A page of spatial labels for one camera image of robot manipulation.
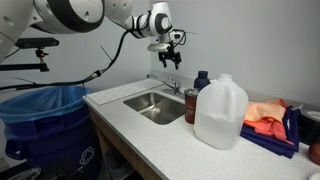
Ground counter base cabinet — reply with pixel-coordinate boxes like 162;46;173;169
88;108;164;180

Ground chrome sink faucet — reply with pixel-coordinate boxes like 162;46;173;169
146;73;183;98

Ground stainless steel sink basin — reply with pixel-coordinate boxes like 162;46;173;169
122;91;188;126

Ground black round roll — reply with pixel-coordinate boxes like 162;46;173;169
297;108;320;147

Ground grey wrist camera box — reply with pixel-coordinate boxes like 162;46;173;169
147;42;171;53

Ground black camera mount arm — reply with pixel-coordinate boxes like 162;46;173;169
0;47;51;73

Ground orange cloth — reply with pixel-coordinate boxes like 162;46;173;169
244;99;288;124

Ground red-orange cloth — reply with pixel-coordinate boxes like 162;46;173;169
242;118;295;146

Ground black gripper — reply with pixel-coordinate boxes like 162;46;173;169
157;46;183;71

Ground black stereo camera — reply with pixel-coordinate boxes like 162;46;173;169
14;37;60;50

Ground thick black cable bundle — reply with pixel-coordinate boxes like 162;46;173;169
0;29;132;92

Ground red soda can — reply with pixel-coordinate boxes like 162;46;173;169
183;87;201;125

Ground white tile pattern mat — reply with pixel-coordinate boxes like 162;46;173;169
86;78;164;106

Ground blue plastic bin liner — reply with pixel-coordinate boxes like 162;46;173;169
0;85;93;125

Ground blue recycling bin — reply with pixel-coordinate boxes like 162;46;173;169
3;106;101;180

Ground navy blue cloth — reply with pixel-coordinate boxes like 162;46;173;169
239;105;301;160

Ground navy blue water bottle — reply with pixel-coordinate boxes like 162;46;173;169
193;70;211;92

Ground clear plastic gallon jug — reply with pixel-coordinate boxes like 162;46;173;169
193;73;249;151

